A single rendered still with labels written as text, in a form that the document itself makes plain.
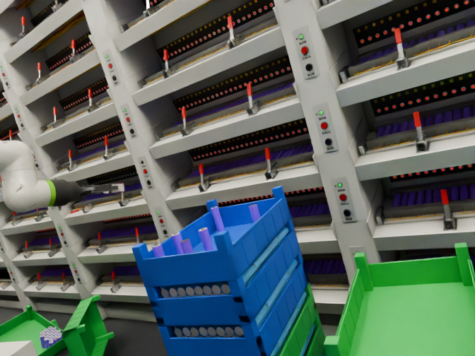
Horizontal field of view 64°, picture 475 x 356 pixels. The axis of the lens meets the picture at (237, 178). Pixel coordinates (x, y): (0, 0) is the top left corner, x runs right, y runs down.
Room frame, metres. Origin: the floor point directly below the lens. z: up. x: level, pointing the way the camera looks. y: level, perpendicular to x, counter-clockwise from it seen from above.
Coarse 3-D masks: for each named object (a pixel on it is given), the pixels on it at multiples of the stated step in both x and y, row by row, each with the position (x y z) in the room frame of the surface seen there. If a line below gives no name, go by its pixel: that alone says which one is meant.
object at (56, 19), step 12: (60, 0) 1.74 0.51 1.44; (72, 0) 1.44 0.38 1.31; (48, 12) 1.80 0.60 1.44; (60, 12) 1.49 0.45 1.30; (72, 12) 1.47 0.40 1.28; (24, 24) 1.69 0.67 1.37; (36, 24) 1.88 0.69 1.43; (48, 24) 1.55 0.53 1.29; (60, 24) 1.52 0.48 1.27; (72, 24) 1.67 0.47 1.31; (24, 36) 1.67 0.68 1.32; (36, 36) 1.62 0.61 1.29; (48, 36) 1.83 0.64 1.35; (0, 48) 1.77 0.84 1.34; (12, 48) 1.72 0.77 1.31; (24, 48) 1.69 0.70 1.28; (36, 48) 1.81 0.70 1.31; (12, 60) 1.76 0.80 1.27
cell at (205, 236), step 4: (204, 228) 0.72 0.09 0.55; (200, 232) 0.71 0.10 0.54; (204, 232) 0.71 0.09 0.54; (208, 232) 0.71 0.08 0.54; (200, 236) 0.71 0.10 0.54; (204, 236) 0.71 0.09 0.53; (208, 236) 0.71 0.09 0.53; (204, 240) 0.71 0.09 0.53; (208, 240) 0.71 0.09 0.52; (204, 244) 0.71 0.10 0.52; (208, 244) 0.71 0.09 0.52; (212, 244) 0.72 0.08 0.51; (204, 248) 0.71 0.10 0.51; (208, 248) 0.71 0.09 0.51; (212, 248) 0.71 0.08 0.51
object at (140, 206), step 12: (120, 180) 1.75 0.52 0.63; (132, 180) 1.71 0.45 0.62; (72, 204) 1.81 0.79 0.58; (132, 204) 1.48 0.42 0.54; (144, 204) 1.43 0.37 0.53; (72, 216) 1.73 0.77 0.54; (84, 216) 1.67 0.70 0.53; (96, 216) 1.63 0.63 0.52; (108, 216) 1.58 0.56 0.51; (120, 216) 1.54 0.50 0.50
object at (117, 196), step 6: (126, 192) 1.59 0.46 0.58; (132, 192) 1.56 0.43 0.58; (138, 192) 1.54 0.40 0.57; (96, 198) 1.72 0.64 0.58; (102, 198) 1.67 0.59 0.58; (108, 198) 1.65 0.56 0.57; (114, 198) 1.63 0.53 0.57; (120, 198) 1.61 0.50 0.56; (78, 204) 1.78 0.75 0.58; (84, 204) 1.76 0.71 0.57; (96, 204) 1.72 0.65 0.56
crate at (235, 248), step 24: (240, 216) 0.91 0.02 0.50; (264, 216) 0.73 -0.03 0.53; (288, 216) 0.84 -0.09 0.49; (168, 240) 0.77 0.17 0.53; (192, 240) 0.84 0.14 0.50; (216, 240) 0.60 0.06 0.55; (240, 240) 0.63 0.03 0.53; (264, 240) 0.71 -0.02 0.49; (144, 264) 0.68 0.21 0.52; (168, 264) 0.65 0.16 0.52; (192, 264) 0.63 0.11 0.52; (216, 264) 0.60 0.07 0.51; (240, 264) 0.61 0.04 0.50
